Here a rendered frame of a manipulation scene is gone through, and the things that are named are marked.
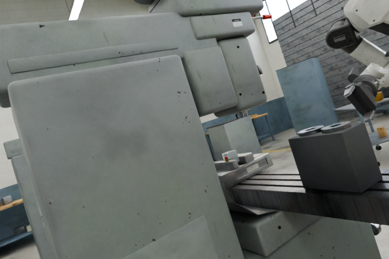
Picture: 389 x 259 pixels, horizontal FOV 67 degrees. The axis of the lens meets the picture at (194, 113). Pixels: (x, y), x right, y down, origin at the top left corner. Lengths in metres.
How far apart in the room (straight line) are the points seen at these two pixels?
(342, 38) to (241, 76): 0.49
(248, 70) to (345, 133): 0.52
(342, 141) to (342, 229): 0.65
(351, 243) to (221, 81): 0.94
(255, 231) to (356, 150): 0.46
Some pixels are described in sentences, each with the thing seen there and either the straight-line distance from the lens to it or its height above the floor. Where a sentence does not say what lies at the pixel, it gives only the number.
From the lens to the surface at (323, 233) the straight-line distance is 1.44.
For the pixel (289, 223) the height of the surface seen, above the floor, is 0.84.
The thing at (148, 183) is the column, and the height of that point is 1.20.
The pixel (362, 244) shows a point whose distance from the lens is 1.66.
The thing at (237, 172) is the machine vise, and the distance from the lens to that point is 1.47.
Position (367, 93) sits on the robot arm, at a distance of 1.16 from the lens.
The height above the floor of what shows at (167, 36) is 1.66.
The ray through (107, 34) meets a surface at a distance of 1.05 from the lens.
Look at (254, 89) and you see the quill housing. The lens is 1.30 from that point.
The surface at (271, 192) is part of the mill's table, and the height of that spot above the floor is 0.97.
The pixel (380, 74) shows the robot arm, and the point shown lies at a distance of 1.29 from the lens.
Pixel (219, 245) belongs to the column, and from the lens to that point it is 0.99.
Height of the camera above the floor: 1.33
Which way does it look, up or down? 1 degrees up
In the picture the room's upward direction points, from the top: 18 degrees counter-clockwise
